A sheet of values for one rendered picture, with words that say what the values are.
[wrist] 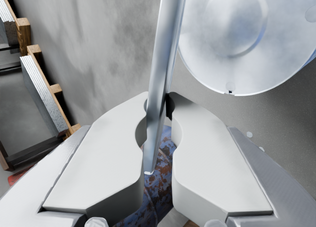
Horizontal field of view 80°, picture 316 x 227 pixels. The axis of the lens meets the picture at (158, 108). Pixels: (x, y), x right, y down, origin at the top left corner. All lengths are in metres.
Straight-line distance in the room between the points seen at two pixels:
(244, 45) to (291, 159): 0.46
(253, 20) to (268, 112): 0.37
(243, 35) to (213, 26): 0.07
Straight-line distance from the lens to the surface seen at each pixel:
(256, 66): 0.41
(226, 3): 0.42
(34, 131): 3.57
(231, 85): 0.45
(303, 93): 0.65
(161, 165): 0.85
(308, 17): 0.38
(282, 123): 0.70
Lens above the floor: 0.60
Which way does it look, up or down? 36 degrees down
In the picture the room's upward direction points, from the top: 117 degrees counter-clockwise
